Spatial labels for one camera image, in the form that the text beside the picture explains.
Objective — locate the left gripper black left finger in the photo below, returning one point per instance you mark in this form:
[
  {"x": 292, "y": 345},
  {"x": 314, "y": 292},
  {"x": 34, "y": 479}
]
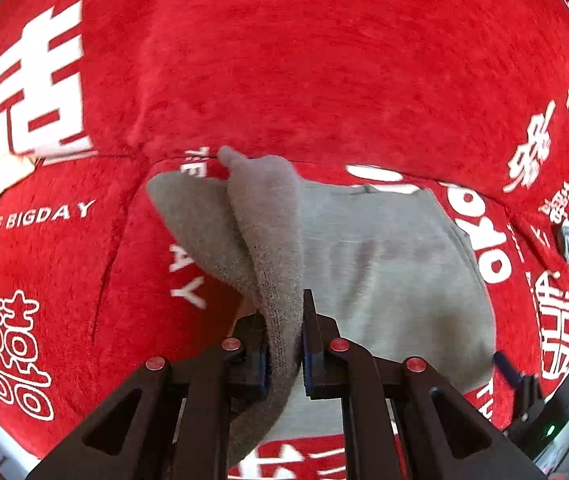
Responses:
[{"x": 168, "y": 420}]

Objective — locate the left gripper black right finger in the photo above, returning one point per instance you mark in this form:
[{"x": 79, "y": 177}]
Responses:
[{"x": 402, "y": 420}]

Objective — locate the grey knitted small garment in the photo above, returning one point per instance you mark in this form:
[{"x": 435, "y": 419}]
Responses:
[{"x": 396, "y": 274}]

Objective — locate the red printed bed cover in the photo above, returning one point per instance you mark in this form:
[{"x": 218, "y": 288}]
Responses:
[{"x": 92, "y": 283}]

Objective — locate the red pillow with white characters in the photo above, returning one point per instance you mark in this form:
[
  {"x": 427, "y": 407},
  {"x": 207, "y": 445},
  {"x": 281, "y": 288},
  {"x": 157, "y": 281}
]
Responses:
[{"x": 474, "y": 92}]

